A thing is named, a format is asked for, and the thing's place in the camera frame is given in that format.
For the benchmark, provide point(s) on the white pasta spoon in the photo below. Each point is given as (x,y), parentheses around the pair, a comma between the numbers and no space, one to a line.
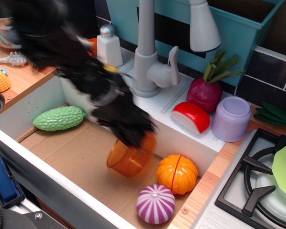
(15,58)

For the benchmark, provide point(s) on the yellow toy banana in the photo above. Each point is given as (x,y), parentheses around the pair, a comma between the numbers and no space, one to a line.
(110,69)

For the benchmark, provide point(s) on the white salt shaker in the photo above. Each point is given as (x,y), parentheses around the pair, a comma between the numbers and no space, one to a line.
(108,47)

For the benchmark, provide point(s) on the blue clamp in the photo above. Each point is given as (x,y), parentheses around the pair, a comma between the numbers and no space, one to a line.
(11,193)

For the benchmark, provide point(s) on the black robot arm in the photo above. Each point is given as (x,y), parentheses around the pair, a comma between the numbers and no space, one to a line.
(48,39)

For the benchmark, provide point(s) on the orange toy pumpkin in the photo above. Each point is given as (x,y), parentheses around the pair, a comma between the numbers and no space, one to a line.
(177,173)

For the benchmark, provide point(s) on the red white toy cheese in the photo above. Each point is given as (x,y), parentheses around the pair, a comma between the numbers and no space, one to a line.
(192,117)

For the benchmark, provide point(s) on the lilac plastic cup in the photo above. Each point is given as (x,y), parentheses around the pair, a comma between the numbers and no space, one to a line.
(231,119)

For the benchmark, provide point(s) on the dark red toy radish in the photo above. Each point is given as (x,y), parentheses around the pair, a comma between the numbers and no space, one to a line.
(206,91)

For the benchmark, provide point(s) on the silver metal pot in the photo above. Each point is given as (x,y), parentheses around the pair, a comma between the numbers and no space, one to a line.
(9,39)

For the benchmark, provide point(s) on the teal plastic bin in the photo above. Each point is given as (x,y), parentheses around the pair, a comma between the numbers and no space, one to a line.
(168,32)

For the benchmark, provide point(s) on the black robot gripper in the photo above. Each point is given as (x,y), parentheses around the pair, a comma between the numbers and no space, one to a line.
(113,99)

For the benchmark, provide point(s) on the orange toy carrot piece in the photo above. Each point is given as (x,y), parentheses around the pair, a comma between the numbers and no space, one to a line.
(93,48)

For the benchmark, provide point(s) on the orange transparent toy pot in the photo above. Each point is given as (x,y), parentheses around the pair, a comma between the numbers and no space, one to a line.
(129,161)

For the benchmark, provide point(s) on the black stove grate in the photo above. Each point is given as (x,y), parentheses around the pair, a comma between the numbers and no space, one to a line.
(249,196)

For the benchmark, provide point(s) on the dark green felt leaves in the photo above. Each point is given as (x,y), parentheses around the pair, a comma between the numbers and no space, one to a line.
(271,114)

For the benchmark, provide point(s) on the green toy bitter gourd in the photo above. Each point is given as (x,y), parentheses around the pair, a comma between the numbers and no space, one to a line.
(61,118)

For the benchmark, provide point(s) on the white toy sink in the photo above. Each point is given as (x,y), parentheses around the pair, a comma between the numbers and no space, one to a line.
(66,169)

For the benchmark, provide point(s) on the purple white toy onion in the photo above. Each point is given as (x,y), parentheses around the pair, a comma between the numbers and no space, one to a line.
(155,204)

